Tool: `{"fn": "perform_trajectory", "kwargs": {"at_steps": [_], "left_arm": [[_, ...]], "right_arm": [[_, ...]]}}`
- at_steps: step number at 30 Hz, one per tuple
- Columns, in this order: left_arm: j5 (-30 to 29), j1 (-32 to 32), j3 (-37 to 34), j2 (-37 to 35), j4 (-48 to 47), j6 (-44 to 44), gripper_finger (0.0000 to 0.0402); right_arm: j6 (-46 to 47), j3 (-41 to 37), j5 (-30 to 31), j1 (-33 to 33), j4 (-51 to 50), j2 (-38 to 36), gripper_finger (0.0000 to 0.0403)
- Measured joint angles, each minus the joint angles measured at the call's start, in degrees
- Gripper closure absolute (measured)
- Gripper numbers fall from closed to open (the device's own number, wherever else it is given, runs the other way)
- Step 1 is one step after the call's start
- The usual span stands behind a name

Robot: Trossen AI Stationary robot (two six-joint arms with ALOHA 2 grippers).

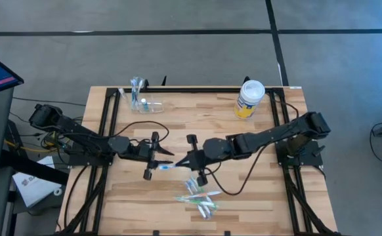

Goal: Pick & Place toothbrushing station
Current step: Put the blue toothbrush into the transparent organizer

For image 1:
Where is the black stand leg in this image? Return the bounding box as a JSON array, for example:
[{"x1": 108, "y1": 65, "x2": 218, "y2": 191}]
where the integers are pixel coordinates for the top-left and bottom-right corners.
[{"x1": 0, "y1": 150, "x2": 70, "y2": 186}]

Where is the black floor object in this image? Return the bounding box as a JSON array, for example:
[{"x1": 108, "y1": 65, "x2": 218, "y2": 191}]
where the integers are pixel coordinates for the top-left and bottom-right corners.
[{"x1": 26, "y1": 209, "x2": 53, "y2": 236}]

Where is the right arm power cable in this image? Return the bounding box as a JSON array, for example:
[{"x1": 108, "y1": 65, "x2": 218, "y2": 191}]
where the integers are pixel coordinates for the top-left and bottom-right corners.
[{"x1": 269, "y1": 94, "x2": 300, "y2": 121}]

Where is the clear plastic cup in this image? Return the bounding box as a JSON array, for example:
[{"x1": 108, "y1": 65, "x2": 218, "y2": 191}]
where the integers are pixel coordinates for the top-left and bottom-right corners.
[{"x1": 130, "y1": 93, "x2": 165, "y2": 115}]

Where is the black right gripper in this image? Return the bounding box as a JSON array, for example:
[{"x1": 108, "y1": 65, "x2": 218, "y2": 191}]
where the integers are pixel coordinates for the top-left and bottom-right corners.
[{"x1": 175, "y1": 134, "x2": 209, "y2": 187}]

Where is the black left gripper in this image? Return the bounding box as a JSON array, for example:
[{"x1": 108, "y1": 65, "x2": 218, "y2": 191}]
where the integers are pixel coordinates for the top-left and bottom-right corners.
[{"x1": 130, "y1": 131, "x2": 175, "y2": 181}]

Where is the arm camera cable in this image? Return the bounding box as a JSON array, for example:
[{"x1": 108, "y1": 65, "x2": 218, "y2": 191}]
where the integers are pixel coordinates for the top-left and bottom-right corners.
[
  {"x1": 205, "y1": 147, "x2": 267, "y2": 197},
  {"x1": 75, "y1": 120, "x2": 171, "y2": 144}
]

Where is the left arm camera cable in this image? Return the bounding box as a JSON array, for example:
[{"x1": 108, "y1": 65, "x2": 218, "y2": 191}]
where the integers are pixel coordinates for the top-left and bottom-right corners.
[{"x1": 75, "y1": 120, "x2": 171, "y2": 144}]

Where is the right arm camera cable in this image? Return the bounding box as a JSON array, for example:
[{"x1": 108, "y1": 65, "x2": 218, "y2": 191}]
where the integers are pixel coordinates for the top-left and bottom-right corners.
[{"x1": 205, "y1": 147, "x2": 267, "y2": 197}]

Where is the yellow disinfecting wipes canister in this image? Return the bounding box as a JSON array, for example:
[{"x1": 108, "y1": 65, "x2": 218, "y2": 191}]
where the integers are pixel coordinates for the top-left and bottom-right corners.
[{"x1": 233, "y1": 79, "x2": 266, "y2": 121}]

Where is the yellow cable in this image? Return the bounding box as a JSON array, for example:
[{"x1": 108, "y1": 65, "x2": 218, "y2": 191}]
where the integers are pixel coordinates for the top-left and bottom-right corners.
[{"x1": 3, "y1": 130, "x2": 64, "y2": 153}]

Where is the white printed paper sheet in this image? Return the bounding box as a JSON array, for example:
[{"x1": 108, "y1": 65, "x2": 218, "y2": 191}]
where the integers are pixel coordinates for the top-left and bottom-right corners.
[{"x1": 12, "y1": 155, "x2": 63, "y2": 208}]

